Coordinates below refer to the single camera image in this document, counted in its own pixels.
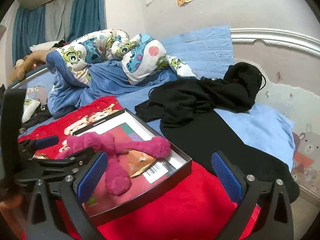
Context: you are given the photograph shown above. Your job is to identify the magenta plush bear toy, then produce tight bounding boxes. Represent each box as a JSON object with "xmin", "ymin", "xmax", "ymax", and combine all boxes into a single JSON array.
[{"xmin": 55, "ymin": 132, "xmax": 171, "ymax": 196}]

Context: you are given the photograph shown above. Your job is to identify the orange triangular snack packet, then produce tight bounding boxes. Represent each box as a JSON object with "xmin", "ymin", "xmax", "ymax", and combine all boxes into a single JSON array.
[{"xmin": 127, "ymin": 150, "xmax": 157, "ymax": 178}]

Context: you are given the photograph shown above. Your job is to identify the small monster print pillow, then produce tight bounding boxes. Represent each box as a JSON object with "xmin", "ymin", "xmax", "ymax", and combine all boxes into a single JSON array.
[{"xmin": 22, "ymin": 96, "xmax": 41, "ymax": 123}]

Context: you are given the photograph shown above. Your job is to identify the brown plush teddy bear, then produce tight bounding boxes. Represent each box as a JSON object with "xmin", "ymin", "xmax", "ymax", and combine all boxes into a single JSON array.
[{"xmin": 10, "ymin": 48, "xmax": 55, "ymax": 83}]

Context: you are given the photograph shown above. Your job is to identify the red cartoon bear quilt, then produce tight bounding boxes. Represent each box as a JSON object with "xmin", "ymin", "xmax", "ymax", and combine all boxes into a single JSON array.
[{"xmin": 18, "ymin": 96, "xmax": 237, "ymax": 239}]

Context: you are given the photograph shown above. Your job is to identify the blue monster cartoon blanket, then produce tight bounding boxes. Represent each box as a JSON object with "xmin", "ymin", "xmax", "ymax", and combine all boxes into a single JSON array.
[{"xmin": 46, "ymin": 29, "xmax": 196, "ymax": 118}]

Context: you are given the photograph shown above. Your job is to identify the black shallow cardboard box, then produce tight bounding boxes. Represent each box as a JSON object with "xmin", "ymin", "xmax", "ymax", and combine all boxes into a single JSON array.
[{"xmin": 73, "ymin": 109, "xmax": 191, "ymax": 221}]

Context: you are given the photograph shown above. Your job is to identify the blue window curtain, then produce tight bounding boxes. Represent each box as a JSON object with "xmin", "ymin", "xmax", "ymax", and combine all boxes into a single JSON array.
[{"xmin": 11, "ymin": 0, "xmax": 107, "ymax": 62}]

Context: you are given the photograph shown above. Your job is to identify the black clothing pile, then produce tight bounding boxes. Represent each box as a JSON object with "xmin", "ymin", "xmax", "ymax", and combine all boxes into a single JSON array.
[{"xmin": 135, "ymin": 62, "xmax": 299, "ymax": 202}]

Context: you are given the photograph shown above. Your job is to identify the light blue bed sheet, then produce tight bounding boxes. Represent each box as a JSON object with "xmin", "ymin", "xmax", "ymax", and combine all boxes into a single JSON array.
[{"xmin": 18, "ymin": 25, "xmax": 296, "ymax": 173}]

